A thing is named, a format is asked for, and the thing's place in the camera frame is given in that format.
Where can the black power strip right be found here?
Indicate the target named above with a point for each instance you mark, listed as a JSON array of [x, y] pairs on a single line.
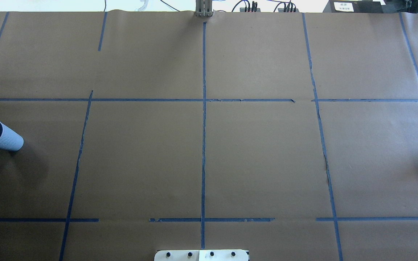
[[286, 7]]

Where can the black box with label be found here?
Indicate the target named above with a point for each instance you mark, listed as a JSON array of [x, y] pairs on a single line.
[[353, 6]]

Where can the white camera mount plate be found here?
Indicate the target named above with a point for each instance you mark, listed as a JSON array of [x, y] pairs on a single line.
[[202, 255]]

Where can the aluminium frame post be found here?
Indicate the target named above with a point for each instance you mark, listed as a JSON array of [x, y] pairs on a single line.
[[203, 8]]

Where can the black power strip left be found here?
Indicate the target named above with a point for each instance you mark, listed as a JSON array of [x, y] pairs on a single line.
[[249, 7]]

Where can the black power strip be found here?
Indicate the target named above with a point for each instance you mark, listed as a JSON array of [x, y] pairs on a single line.
[[286, 7], [249, 7]]

